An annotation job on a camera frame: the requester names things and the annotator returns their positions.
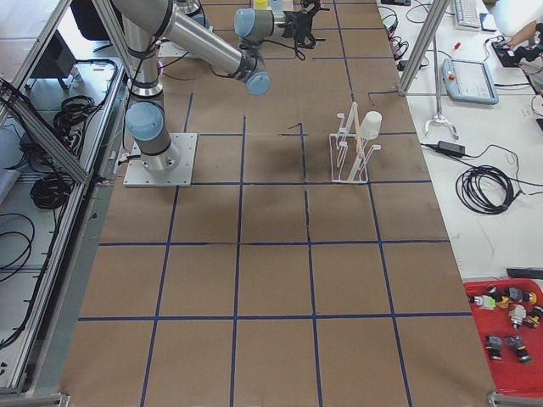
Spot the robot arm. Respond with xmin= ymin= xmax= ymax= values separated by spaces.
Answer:
xmin=113 ymin=1 xmax=317 ymax=182

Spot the teach pendant tablet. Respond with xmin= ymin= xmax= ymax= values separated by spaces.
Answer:
xmin=441 ymin=58 xmax=499 ymax=105

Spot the light blue cup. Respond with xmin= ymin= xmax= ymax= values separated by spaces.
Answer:
xmin=268 ymin=0 xmax=283 ymax=12

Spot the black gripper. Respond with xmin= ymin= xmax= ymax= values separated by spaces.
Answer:
xmin=283 ymin=10 xmax=314 ymax=47

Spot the yellow cup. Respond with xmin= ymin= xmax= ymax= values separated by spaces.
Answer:
xmin=253 ymin=0 xmax=269 ymax=10

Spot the white wire cup rack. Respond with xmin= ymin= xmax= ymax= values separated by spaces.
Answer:
xmin=328 ymin=102 xmax=382 ymax=184

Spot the black power adapter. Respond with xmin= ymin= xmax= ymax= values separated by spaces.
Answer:
xmin=436 ymin=141 xmax=466 ymax=158

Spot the aluminium frame post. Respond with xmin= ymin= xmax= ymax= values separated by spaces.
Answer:
xmin=398 ymin=0 xmax=449 ymax=96

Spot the white keyboard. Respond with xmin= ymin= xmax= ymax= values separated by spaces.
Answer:
xmin=451 ymin=0 xmax=481 ymax=31

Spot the red parts tray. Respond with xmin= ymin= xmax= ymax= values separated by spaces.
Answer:
xmin=464 ymin=279 xmax=542 ymax=399

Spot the white ikea cup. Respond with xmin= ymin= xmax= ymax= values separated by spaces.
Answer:
xmin=361 ymin=111 xmax=383 ymax=141

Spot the coiled black cable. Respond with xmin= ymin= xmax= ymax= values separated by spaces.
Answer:
xmin=456 ymin=164 xmax=523 ymax=215

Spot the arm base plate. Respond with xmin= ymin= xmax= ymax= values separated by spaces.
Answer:
xmin=124 ymin=133 xmax=198 ymax=187

